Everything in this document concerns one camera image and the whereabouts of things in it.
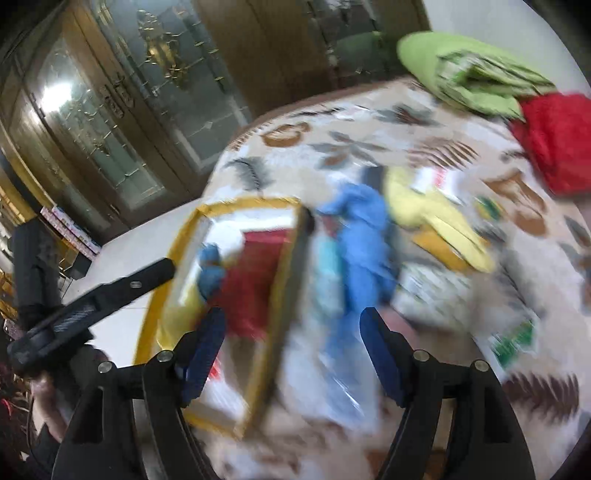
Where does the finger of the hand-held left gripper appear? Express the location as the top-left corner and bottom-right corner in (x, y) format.
(55, 257), (176, 334)

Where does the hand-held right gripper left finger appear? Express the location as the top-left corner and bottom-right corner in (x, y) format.
(52, 307), (227, 480)

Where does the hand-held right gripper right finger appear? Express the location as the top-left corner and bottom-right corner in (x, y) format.
(359, 307), (536, 480)

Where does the yellow-trimmed storage box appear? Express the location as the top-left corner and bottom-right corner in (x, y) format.
(134, 196), (317, 439)

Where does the blue cloth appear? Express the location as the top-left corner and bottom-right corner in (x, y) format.
(318, 182), (402, 370)

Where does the yellow cloth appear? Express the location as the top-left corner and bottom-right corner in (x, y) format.
(385, 166), (497, 274)

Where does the small blue soft item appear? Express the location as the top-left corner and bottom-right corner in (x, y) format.
(198, 244), (228, 306)

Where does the person's left hand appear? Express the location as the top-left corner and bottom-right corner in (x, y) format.
(30, 369), (70, 444)

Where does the stack of colourful boxes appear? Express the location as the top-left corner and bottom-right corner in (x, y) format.
(39, 205), (102, 257)

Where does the pale plastic packet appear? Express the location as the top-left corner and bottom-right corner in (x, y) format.
(396, 263), (477, 325)

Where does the red cloth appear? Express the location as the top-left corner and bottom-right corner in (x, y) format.
(208, 228), (296, 342)

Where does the teal packet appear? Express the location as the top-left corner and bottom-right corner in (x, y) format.
(313, 237), (346, 320)

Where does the white green printed packet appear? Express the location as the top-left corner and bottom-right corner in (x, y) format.
(485, 314), (542, 371)

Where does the wooden glass door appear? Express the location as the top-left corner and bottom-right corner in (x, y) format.
(0, 0), (430, 243)

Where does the white red green packet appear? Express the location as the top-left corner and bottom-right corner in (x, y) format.
(412, 166), (468, 205)

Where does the leaf-print blanket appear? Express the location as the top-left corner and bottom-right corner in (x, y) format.
(198, 78), (591, 480)

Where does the red down jacket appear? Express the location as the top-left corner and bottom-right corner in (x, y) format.
(508, 92), (591, 197)

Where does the green quilt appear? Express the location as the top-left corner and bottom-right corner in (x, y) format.
(397, 31), (557, 121)

